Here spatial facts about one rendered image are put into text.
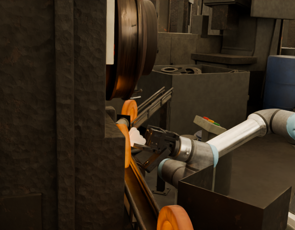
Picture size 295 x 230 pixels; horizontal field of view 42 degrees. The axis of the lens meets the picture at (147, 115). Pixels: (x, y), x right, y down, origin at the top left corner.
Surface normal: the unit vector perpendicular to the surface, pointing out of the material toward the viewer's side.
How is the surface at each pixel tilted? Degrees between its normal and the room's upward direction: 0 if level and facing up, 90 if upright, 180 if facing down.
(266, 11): 90
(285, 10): 90
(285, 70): 90
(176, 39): 90
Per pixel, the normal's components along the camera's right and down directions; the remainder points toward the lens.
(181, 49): -0.81, 0.10
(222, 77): 0.51, 0.21
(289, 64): -0.42, 0.18
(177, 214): 0.09, -0.91
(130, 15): 0.26, -0.11
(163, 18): 0.27, 0.22
